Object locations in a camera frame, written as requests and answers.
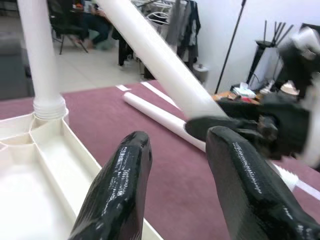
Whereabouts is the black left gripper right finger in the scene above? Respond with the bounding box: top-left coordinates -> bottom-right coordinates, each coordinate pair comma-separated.
205,125 -> 320,240

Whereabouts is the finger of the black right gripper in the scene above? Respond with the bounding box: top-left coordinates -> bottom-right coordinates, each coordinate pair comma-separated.
217,99 -> 266,118
185,116 -> 261,141

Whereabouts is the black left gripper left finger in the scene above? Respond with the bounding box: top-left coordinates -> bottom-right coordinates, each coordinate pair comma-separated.
68,130 -> 153,240

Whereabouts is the white plastic table leg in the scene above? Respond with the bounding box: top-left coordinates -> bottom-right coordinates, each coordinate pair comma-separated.
16,0 -> 68,122
96,0 -> 230,121
122,91 -> 300,192

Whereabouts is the white plastic children table top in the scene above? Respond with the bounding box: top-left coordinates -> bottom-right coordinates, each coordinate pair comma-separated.
0,98 -> 166,240

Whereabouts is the cluttered wooden desk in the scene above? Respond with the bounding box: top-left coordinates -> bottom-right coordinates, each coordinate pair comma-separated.
229,81 -> 301,103

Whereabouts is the steel trash bin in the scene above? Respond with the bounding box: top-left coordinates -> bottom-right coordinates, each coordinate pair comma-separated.
194,63 -> 210,86

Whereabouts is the maroon cloth with white stripes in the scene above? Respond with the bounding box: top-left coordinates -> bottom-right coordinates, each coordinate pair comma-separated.
0,79 -> 320,240

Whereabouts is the black tripod stand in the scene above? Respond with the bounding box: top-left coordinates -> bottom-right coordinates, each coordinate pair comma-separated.
215,0 -> 248,95

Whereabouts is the black wifi router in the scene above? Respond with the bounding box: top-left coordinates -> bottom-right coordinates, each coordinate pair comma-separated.
254,20 -> 295,50

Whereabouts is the seated barefoot person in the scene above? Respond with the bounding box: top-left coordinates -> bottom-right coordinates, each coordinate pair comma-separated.
79,4 -> 112,50

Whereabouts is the dark grey armchair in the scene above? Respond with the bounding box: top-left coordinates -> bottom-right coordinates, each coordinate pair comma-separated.
0,14 -> 35,101

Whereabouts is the black chair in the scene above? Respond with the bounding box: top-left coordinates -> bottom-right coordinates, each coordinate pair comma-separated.
47,0 -> 90,55

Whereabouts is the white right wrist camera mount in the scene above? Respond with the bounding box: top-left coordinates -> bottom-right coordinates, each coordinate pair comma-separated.
298,72 -> 320,171

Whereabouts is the white wire drying rack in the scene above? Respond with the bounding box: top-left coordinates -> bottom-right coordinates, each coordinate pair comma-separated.
129,0 -> 176,26

